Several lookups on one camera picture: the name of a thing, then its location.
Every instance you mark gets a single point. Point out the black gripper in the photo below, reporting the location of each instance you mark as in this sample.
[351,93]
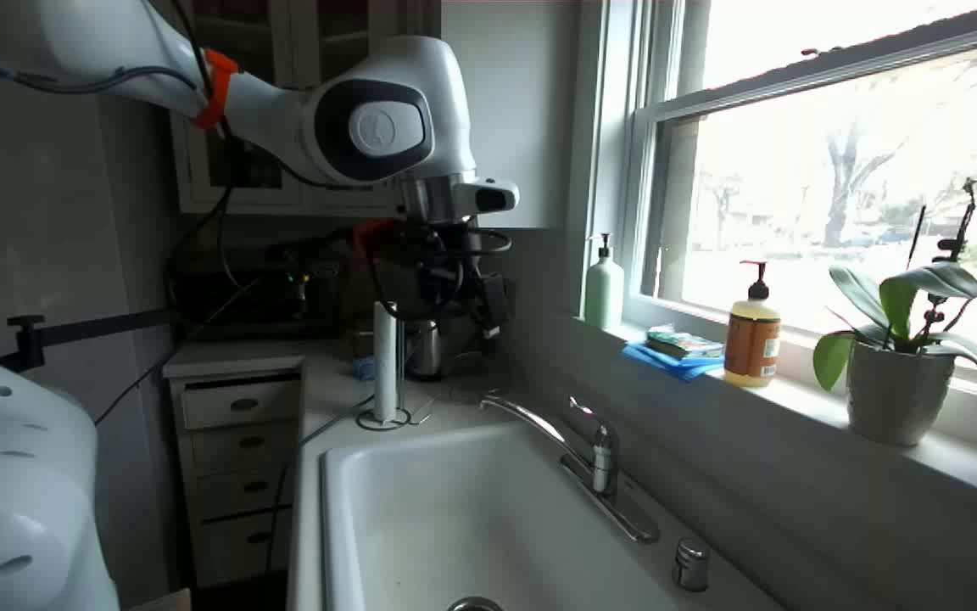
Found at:
[448,275]

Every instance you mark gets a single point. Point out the chrome faucet spout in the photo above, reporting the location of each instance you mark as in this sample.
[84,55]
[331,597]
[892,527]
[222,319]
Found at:
[539,421]

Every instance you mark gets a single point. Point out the chrome faucet handle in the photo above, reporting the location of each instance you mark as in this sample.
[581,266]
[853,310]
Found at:
[602,427]

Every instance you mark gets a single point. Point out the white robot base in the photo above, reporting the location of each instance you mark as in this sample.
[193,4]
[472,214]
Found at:
[48,533]

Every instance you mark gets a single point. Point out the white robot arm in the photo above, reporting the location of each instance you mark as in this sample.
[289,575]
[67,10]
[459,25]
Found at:
[399,121]

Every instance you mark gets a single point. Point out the metal cup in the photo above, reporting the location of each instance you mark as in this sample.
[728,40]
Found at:
[422,349]

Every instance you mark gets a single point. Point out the green soap dispenser bottle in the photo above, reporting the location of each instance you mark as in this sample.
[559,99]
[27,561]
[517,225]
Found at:
[606,291]

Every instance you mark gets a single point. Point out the yellow green sponge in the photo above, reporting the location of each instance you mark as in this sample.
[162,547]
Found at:
[680,344]

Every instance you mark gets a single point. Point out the white ceramic sink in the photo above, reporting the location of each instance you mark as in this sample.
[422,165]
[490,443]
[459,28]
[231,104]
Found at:
[480,517]

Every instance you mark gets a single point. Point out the blue cloth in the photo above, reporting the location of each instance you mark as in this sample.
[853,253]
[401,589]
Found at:
[669,365]

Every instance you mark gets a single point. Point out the white drawer cabinet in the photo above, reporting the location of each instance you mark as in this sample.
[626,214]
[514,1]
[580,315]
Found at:
[236,427]

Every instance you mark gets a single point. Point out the amber soap dispenser bottle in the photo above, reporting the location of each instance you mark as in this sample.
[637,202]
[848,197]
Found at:
[756,336]

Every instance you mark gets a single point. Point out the chrome sink hole cap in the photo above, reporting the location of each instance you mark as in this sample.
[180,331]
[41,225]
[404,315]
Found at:
[689,567]

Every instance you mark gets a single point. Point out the potted orchid plant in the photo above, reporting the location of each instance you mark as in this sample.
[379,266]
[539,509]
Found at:
[902,365]

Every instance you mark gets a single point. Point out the chrome faucet base plate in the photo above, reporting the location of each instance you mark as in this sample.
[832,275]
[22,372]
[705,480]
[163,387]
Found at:
[599,484]

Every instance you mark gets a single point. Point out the white window frame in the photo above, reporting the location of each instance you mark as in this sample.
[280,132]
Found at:
[800,132]

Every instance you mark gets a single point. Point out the black wall bracket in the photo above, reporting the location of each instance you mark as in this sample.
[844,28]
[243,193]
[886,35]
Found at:
[33,332]

